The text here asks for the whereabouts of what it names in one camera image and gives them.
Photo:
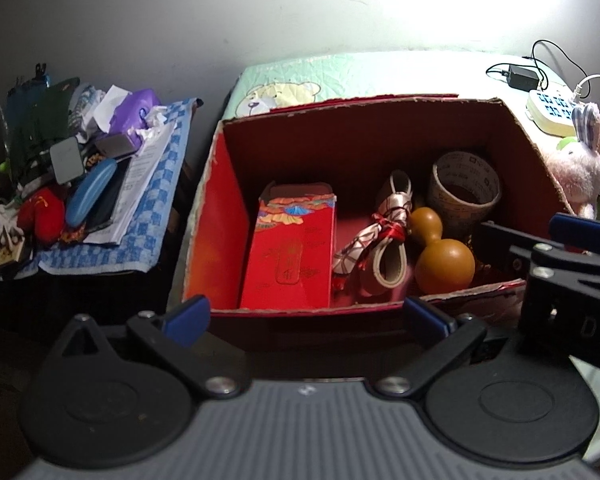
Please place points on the purple tissue packet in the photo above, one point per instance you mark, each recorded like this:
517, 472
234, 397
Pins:
135, 107

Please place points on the red gift box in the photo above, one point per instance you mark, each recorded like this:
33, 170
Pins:
290, 260

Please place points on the small grey box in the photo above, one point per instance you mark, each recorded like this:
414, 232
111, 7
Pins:
65, 160

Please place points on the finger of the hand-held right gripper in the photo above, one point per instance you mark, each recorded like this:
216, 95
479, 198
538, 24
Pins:
495, 242
585, 230

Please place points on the white power strip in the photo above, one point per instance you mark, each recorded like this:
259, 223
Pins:
550, 110

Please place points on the pink striped ribbon bundle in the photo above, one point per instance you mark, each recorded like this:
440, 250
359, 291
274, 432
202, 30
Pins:
390, 265

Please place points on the black notebook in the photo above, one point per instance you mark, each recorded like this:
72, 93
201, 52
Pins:
112, 200

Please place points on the red plush toy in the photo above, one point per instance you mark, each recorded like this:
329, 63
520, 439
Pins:
42, 212

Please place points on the red cardboard box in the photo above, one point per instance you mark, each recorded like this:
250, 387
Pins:
220, 210

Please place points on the clear packing tape roll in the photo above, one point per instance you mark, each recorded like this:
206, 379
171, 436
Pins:
460, 210

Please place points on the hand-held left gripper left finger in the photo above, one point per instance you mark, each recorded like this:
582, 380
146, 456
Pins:
187, 320

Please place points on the blue glasses case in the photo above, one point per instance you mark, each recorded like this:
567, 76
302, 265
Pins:
87, 192

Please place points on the dark green bag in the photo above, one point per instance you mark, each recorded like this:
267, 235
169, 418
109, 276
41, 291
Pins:
40, 115

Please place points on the dark side table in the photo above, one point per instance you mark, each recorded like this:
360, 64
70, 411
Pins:
80, 300

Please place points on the blue checkered cloth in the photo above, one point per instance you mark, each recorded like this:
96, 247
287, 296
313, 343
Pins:
165, 160

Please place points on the yellow wooden gourd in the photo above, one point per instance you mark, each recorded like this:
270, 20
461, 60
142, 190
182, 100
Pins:
445, 265

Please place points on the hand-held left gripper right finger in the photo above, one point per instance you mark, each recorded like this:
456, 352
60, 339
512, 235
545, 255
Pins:
427, 317

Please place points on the dark rectangular case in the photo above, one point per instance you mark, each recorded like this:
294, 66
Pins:
117, 145

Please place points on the white printed papers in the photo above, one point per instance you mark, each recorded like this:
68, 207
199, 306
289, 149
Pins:
140, 170

